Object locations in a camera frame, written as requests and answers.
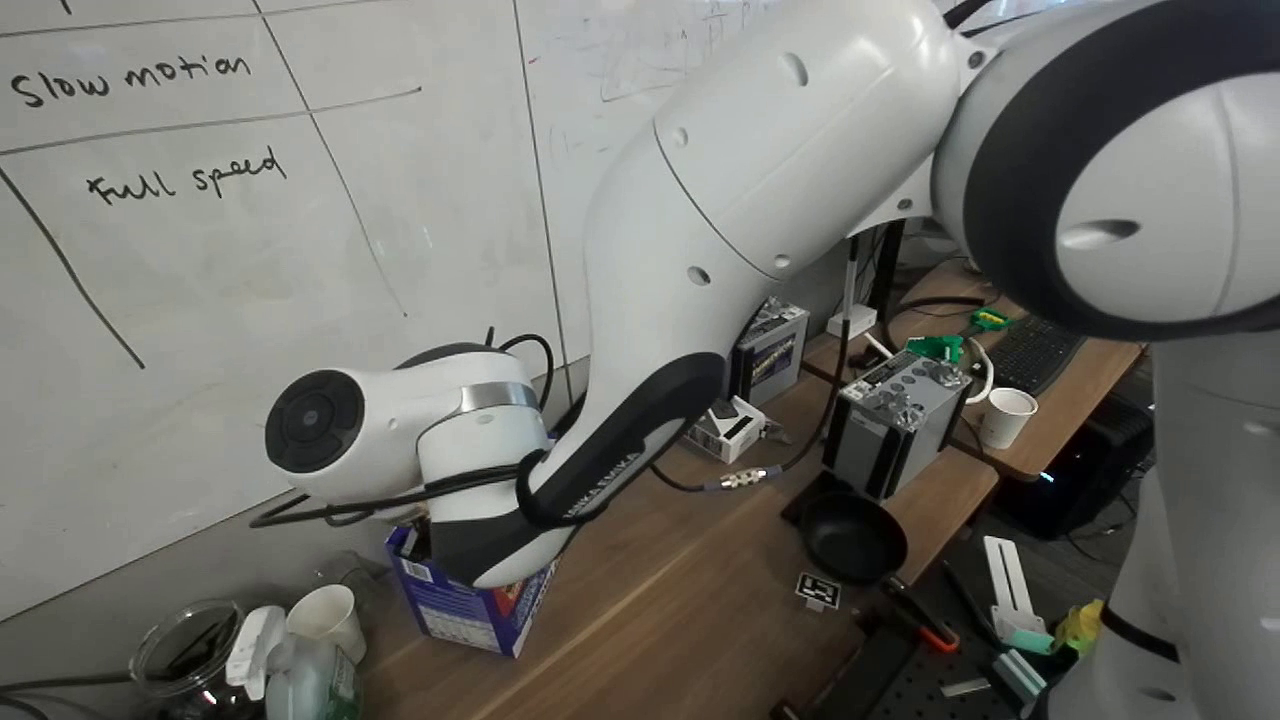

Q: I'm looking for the green spray bottle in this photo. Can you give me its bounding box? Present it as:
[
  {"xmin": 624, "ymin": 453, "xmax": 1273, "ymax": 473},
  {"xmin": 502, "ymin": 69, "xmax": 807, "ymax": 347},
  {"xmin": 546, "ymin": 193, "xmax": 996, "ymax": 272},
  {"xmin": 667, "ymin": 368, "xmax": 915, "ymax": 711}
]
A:
[{"xmin": 262, "ymin": 634, "xmax": 360, "ymax": 720}]

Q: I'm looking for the white paper cup right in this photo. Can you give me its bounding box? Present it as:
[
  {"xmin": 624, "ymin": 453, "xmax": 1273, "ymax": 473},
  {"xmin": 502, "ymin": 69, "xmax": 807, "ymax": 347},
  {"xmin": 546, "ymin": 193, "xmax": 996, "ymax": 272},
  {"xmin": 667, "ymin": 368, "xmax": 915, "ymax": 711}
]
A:
[{"xmin": 981, "ymin": 387, "xmax": 1040, "ymax": 448}]

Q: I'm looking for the white paper cup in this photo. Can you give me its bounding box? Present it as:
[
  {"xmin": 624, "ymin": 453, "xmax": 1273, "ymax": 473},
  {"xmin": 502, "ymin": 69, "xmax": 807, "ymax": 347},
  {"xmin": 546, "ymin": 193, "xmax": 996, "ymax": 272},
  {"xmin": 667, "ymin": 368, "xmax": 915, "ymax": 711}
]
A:
[
  {"xmin": 282, "ymin": 582, "xmax": 369, "ymax": 665},
  {"xmin": 981, "ymin": 387, "xmax": 1040, "ymax": 448}
]

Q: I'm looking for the blue Oreo carton box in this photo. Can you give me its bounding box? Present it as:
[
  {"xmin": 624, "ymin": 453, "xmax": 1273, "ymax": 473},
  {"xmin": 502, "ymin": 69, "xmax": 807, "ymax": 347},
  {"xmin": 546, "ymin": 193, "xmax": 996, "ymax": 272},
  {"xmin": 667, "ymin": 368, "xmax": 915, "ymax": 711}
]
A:
[{"xmin": 384, "ymin": 523, "xmax": 553, "ymax": 660}]

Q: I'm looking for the white small product box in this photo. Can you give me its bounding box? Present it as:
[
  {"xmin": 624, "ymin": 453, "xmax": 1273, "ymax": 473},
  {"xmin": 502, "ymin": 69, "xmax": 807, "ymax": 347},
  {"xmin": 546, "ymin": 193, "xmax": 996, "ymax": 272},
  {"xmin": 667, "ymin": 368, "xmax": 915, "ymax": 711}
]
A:
[{"xmin": 686, "ymin": 395, "xmax": 766, "ymax": 465}]

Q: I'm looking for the black white fiducial marker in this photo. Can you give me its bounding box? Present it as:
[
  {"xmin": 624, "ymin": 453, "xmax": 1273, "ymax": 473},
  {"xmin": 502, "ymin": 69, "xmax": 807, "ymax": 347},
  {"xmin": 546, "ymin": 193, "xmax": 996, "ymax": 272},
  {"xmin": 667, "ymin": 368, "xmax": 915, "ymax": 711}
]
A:
[{"xmin": 794, "ymin": 571, "xmax": 844, "ymax": 610}]

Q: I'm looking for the glass jar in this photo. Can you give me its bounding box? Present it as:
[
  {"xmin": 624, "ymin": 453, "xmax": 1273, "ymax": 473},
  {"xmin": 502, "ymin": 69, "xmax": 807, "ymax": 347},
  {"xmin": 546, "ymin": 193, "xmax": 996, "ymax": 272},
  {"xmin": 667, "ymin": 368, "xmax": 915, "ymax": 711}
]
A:
[{"xmin": 128, "ymin": 604, "xmax": 239, "ymax": 720}]

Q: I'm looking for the black frying pan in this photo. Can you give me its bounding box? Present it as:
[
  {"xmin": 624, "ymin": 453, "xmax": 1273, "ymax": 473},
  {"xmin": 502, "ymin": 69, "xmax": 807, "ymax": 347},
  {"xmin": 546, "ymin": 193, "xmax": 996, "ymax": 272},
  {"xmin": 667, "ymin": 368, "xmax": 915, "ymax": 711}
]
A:
[{"xmin": 785, "ymin": 473, "xmax": 907, "ymax": 589}]

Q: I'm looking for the black battery Dominator label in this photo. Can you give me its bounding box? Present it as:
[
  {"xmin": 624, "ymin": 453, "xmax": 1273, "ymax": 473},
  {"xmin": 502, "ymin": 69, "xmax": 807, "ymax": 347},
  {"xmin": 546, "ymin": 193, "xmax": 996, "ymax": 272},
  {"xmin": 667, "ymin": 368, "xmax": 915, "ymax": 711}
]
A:
[{"xmin": 733, "ymin": 300, "xmax": 807, "ymax": 402}]

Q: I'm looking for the orange black clamp tool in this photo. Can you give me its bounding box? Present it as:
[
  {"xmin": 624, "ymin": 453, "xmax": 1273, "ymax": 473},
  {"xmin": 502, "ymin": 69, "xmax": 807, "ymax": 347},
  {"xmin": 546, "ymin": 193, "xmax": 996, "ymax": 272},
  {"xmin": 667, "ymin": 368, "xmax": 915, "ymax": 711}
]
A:
[{"xmin": 880, "ymin": 581, "xmax": 958, "ymax": 655}]

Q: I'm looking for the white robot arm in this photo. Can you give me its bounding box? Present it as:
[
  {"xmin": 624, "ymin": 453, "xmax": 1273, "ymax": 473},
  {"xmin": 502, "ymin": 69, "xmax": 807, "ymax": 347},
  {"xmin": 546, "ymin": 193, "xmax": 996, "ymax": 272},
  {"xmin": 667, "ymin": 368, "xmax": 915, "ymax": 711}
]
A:
[{"xmin": 262, "ymin": 0, "xmax": 1280, "ymax": 720}]

